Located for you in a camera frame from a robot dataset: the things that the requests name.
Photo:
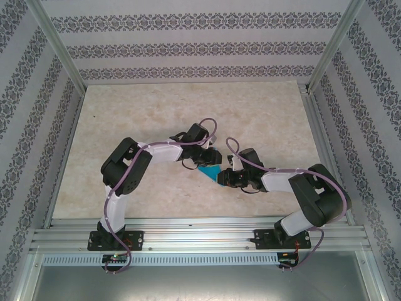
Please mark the blue cloth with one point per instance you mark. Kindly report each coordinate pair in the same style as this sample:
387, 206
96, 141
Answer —
211, 172

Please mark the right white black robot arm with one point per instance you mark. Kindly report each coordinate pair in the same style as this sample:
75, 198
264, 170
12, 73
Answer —
319, 194

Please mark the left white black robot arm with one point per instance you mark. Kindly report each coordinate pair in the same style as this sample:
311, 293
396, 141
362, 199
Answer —
125, 166

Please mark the grey metal sheet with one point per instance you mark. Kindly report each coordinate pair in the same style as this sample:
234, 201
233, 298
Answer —
200, 282

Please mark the right small circuit board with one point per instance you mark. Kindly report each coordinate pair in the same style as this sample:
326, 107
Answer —
286, 260

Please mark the small circuit board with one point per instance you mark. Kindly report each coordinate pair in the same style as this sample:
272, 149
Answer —
286, 260
116, 258

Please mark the left small circuit board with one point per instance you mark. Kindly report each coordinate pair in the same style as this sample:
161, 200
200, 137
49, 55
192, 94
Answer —
116, 258

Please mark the aluminium front frame rail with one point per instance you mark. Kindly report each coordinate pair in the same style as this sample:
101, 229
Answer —
200, 233

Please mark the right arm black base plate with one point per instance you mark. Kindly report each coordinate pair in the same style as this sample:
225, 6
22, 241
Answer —
261, 239

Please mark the right aluminium side rail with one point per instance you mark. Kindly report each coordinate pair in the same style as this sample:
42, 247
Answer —
314, 116

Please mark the aluminium side rail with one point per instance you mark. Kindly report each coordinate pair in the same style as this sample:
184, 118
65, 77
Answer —
314, 116
72, 125

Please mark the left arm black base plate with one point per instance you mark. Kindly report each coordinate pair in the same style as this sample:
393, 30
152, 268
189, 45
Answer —
138, 239

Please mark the left aluminium side rail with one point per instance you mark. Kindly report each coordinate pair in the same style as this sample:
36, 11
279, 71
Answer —
72, 125

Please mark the right aluminium corner post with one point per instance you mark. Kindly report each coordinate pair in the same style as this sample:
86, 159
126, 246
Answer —
336, 44

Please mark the aluminium corner post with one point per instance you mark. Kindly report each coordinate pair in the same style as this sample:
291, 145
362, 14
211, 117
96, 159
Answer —
58, 40
336, 44

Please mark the left aluminium corner post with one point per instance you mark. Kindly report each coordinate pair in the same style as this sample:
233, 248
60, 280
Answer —
58, 40

